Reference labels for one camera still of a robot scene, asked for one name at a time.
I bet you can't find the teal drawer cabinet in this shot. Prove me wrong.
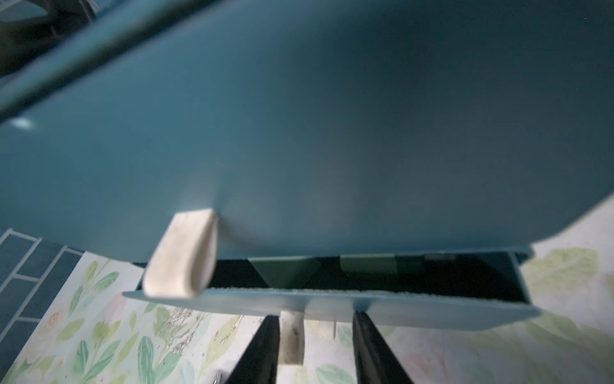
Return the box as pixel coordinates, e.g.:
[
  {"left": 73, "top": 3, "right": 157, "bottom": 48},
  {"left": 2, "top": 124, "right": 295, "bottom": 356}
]
[{"left": 1, "top": 1, "right": 613, "bottom": 331}]

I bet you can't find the floral table mat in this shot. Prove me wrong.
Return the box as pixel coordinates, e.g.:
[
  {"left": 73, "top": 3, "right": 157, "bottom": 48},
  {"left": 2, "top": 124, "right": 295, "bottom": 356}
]
[{"left": 1, "top": 201, "right": 613, "bottom": 383}]

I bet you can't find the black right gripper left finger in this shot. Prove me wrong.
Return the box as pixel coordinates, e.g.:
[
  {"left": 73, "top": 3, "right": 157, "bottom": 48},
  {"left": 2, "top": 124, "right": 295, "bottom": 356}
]
[{"left": 225, "top": 315, "right": 281, "bottom": 384}]

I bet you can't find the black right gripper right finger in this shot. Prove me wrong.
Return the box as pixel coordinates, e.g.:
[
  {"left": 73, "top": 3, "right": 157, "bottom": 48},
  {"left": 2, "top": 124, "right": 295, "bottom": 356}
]
[{"left": 353, "top": 312, "right": 413, "bottom": 384}]

